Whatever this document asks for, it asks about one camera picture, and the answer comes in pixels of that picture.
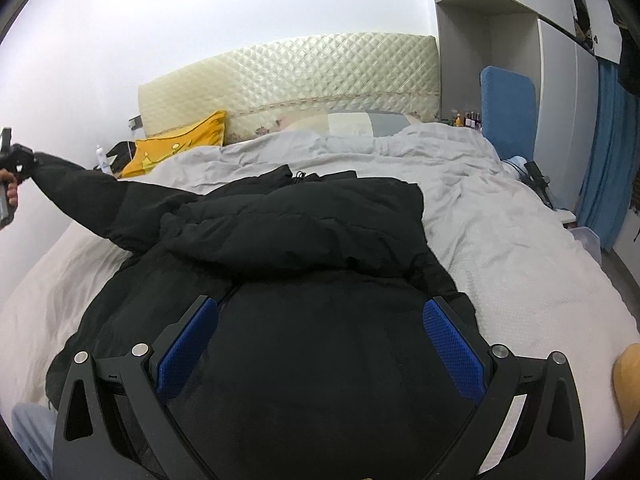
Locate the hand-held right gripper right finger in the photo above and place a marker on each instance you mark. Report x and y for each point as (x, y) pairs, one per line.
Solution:
(452, 347)

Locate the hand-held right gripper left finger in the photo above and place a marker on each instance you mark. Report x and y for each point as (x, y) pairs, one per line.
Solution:
(185, 340)

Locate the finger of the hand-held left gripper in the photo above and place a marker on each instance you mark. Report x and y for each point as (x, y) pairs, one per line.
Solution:
(24, 160)

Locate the black puffer jacket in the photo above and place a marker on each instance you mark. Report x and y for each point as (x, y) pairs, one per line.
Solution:
(300, 280)

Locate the person's left hand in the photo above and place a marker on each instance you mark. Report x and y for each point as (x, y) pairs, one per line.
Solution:
(10, 191)

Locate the white spray bottle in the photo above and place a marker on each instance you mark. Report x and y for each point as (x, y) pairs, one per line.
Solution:
(102, 160)

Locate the black bag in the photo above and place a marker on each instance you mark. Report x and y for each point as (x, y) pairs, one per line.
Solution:
(119, 156)

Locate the white bed sheet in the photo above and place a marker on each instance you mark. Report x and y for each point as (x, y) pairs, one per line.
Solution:
(47, 290)

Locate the grey duvet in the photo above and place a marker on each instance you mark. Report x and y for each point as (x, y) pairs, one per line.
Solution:
(450, 220)

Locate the yellow pillow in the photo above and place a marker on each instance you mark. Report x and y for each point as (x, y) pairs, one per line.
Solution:
(175, 142)

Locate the clear plastic storage box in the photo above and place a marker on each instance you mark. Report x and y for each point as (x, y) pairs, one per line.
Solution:
(587, 241)

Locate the yellow cushion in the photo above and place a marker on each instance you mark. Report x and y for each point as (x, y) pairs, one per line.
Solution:
(627, 382)

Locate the person's light grey pants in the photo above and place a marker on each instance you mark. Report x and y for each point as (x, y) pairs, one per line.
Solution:
(32, 440)

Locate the black stand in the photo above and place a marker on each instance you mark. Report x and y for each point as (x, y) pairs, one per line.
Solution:
(536, 177)

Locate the group of small bottles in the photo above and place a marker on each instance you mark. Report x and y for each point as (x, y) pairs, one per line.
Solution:
(465, 120)

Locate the blue curtain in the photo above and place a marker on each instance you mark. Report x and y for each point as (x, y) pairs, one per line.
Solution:
(607, 155)

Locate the grey and white pillow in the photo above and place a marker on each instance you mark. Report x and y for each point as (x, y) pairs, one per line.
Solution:
(345, 122)

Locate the cream quilted headboard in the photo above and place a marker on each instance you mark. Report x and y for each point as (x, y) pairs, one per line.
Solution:
(295, 87)

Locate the white wardrobe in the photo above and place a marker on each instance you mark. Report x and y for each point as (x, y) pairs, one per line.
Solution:
(530, 75)

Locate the wall socket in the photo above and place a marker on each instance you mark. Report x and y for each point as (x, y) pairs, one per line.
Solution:
(134, 122)

